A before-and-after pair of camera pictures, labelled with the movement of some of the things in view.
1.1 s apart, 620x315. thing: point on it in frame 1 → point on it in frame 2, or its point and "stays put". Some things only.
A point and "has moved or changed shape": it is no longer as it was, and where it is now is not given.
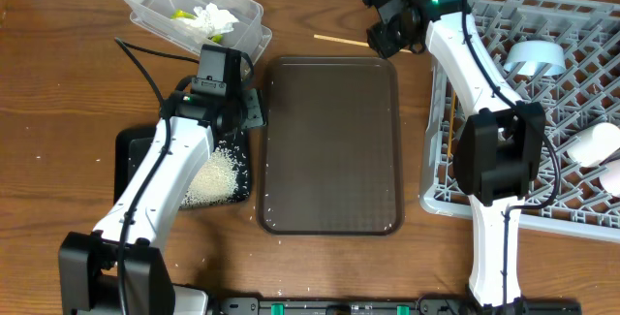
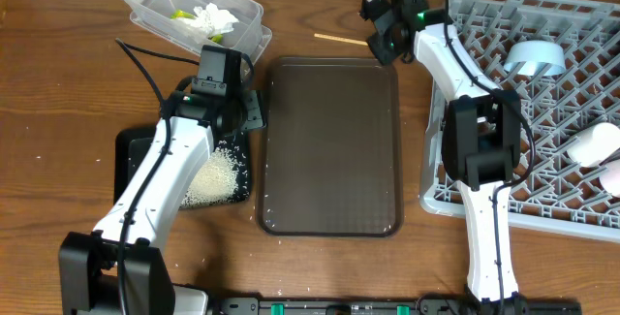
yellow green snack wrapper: (183, 15) stays put
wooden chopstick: (450, 135) has moved or changed shape
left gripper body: (244, 113) stays put
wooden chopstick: (350, 42) stays put
